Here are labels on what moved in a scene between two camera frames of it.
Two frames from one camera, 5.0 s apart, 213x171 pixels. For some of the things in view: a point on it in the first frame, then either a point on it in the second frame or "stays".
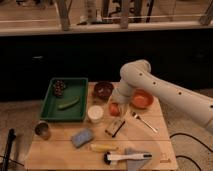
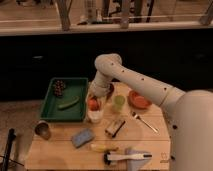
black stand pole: x=5 y=161 stays
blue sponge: x=83 y=137 stays
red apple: x=114 y=109 -> x=93 y=104
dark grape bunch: x=59 y=86 stays
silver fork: x=146 y=123 stays
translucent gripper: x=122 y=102 -> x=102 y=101
